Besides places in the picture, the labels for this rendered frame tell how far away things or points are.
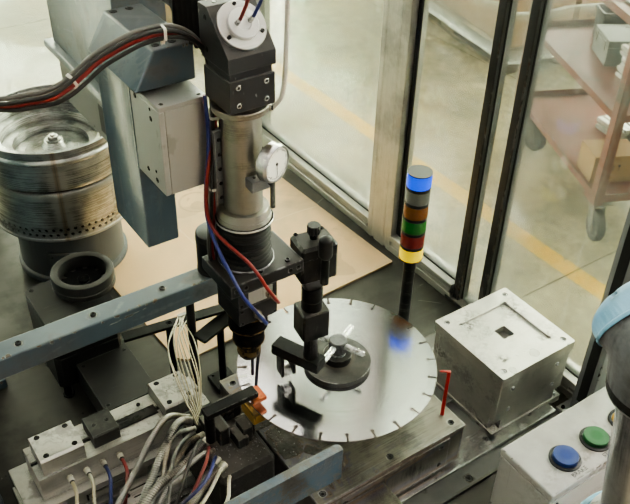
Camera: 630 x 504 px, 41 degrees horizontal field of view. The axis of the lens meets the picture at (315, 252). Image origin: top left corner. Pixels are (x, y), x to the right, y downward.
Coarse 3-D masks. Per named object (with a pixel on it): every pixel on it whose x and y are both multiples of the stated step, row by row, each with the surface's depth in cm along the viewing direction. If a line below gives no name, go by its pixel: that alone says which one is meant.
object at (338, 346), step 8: (352, 328) 139; (328, 336) 137; (336, 336) 136; (344, 336) 136; (336, 344) 135; (344, 344) 135; (328, 352) 134; (336, 352) 135; (344, 352) 136; (352, 352) 135; (360, 352) 134
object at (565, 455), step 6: (558, 450) 131; (564, 450) 131; (570, 450) 131; (552, 456) 130; (558, 456) 130; (564, 456) 130; (570, 456) 130; (576, 456) 130; (558, 462) 129; (564, 462) 129; (570, 462) 129; (576, 462) 129
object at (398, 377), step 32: (288, 320) 147; (352, 320) 147; (384, 320) 147; (384, 352) 141; (416, 352) 141; (288, 384) 135; (320, 384) 135; (384, 384) 135; (416, 384) 135; (288, 416) 129; (320, 416) 130; (352, 416) 130; (384, 416) 130; (416, 416) 130
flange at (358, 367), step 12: (324, 348) 138; (360, 348) 140; (336, 360) 136; (348, 360) 136; (360, 360) 138; (324, 372) 136; (336, 372) 136; (348, 372) 136; (360, 372) 136; (324, 384) 135; (336, 384) 134; (348, 384) 134
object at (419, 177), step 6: (408, 168) 148; (414, 168) 148; (420, 168) 148; (426, 168) 148; (408, 174) 147; (414, 174) 147; (420, 174) 147; (426, 174) 147; (432, 174) 147; (408, 180) 148; (414, 180) 147; (420, 180) 146; (426, 180) 146; (408, 186) 148; (414, 186) 147; (420, 186) 147; (426, 186) 147; (420, 192) 148
